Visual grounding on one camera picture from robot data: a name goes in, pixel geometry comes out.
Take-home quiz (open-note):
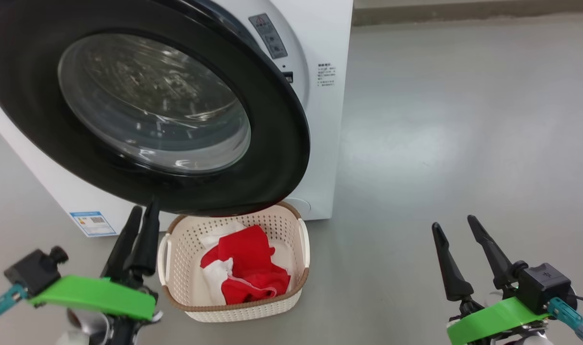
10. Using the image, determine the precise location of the blue energy label sticker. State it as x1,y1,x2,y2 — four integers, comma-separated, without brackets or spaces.
70,211,117,237

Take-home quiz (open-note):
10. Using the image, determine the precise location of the cable with teal connector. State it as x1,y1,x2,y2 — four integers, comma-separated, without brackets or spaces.
0,284,29,327
547,295,583,342

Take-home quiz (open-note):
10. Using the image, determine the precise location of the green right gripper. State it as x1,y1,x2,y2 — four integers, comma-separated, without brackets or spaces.
431,215,551,345

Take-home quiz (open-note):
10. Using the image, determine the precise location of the red garment with white trim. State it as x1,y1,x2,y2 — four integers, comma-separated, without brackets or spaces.
203,259,291,306

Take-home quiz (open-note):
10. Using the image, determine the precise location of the white front-load washing machine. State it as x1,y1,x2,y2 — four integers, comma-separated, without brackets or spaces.
0,0,353,238

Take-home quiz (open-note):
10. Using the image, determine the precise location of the right cable with teal connector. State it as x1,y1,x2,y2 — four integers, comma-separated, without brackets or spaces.
547,295,583,342

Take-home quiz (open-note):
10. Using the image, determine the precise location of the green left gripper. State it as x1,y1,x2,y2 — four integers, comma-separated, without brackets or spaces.
28,199,163,322

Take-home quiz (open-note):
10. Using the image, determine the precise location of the black round glass washer door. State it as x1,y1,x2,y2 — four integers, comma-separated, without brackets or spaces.
0,0,311,217

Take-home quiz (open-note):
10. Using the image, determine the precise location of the red garment with white lining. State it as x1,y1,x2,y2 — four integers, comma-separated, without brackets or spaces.
199,220,292,283

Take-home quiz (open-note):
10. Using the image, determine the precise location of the cream perforated basket brown rim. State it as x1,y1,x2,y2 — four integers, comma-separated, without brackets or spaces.
157,201,311,322

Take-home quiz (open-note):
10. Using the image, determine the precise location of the left cable with teal connector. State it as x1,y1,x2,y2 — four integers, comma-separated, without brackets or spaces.
0,284,29,327

